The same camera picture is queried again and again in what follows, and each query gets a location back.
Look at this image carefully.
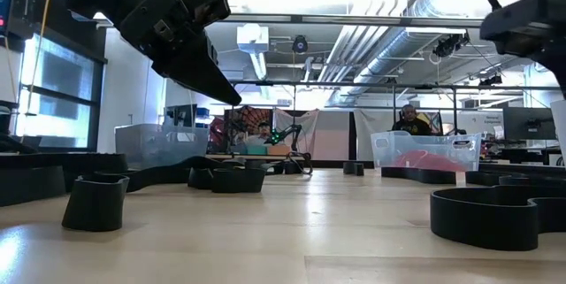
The mandala wall tapestry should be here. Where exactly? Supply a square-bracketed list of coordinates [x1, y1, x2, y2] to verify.
[223, 105, 274, 146]

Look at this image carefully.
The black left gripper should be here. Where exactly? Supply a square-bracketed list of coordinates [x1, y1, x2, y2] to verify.
[119, 0, 243, 107]

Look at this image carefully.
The grey translucent plastic basket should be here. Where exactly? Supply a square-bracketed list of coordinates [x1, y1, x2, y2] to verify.
[114, 123, 210, 168]

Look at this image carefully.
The large glass window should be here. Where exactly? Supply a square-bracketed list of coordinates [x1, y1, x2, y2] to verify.
[12, 31, 107, 149]

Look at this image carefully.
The round black ceiling fixture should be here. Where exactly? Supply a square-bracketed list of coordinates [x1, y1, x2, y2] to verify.
[291, 34, 310, 54]

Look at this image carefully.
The white ceiling unit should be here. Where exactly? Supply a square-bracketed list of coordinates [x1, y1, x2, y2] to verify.
[236, 22, 270, 54]

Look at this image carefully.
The red rubber band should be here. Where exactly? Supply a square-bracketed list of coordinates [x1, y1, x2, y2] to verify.
[424, 155, 466, 173]
[395, 150, 443, 173]
[394, 157, 424, 173]

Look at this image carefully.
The black ceiling-hung device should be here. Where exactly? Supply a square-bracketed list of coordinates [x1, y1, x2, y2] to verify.
[432, 31, 470, 58]

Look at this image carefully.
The white wall sign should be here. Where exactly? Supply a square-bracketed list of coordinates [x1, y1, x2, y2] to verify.
[457, 110, 505, 139]

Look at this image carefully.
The geometric colourful tapestry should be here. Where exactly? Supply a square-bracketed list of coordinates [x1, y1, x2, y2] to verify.
[417, 109, 444, 137]

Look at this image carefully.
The yellow cable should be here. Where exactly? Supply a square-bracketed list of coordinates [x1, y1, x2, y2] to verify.
[19, 0, 53, 115]

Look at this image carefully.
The orange box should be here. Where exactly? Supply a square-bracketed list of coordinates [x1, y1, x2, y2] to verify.
[267, 143, 293, 157]

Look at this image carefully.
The pale partition panel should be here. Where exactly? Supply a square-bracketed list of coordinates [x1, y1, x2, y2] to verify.
[311, 110, 351, 162]

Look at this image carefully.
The white hanging cloth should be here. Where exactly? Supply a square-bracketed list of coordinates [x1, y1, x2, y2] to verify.
[272, 108, 320, 143]
[352, 108, 402, 161]

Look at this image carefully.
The black ceiling spotlight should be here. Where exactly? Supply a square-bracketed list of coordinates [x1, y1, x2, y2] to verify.
[478, 73, 504, 87]

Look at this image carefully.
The black pipe rack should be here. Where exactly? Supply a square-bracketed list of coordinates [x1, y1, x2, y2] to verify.
[229, 78, 566, 137]

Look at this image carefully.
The black computer monitor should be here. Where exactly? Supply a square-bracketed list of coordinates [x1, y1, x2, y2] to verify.
[502, 106, 557, 141]

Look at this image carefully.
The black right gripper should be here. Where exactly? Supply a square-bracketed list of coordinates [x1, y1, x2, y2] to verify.
[479, 0, 566, 99]

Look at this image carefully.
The teal box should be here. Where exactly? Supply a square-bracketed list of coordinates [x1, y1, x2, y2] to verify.
[233, 143, 269, 157]

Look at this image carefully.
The large black rubber band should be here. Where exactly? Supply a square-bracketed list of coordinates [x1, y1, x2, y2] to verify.
[429, 185, 566, 252]
[380, 166, 566, 188]

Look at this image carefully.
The clear plastic basket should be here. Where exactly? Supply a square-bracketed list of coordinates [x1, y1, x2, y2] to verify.
[370, 130, 483, 173]

